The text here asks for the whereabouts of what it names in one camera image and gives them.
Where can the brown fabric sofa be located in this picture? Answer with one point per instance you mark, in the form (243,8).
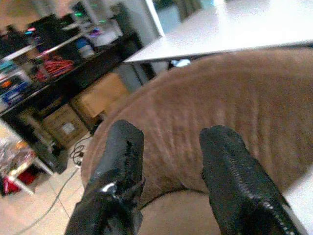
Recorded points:
(220,117)

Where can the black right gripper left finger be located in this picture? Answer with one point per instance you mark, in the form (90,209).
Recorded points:
(117,171)

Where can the cardboard box with label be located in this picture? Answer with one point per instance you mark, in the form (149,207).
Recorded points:
(64,123)

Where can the white low table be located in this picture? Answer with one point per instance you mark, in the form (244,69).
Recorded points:
(19,159)

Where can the large cardboard box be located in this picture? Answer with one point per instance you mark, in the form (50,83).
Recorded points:
(102,94)

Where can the blue storage box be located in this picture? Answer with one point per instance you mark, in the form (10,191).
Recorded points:
(14,91)

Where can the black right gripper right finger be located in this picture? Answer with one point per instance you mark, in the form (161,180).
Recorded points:
(234,176)

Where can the black shelving unit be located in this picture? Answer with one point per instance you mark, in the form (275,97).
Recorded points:
(61,63)

